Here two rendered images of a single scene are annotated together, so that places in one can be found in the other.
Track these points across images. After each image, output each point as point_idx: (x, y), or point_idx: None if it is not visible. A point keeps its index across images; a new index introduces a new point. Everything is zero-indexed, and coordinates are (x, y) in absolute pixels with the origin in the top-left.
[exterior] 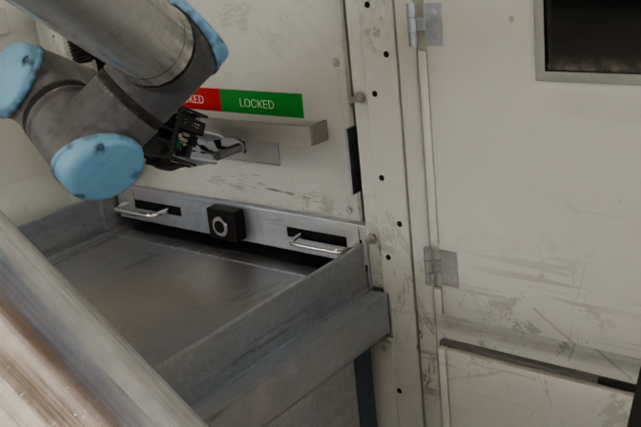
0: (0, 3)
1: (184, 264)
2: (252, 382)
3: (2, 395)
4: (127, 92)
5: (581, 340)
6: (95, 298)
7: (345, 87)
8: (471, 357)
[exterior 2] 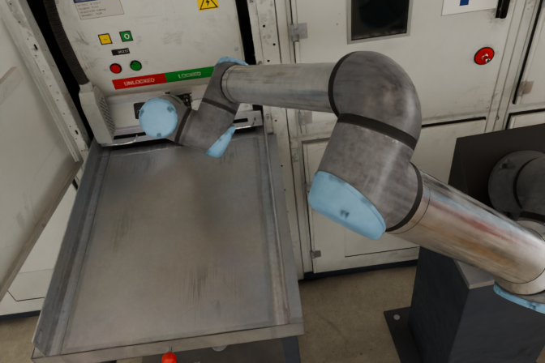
0: (10, 64)
1: (171, 156)
2: (281, 191)
3: (495, 226)
4: (230, 107)
5: None
6: (158, 190)
7: (242, 58)
8: (317, 144)
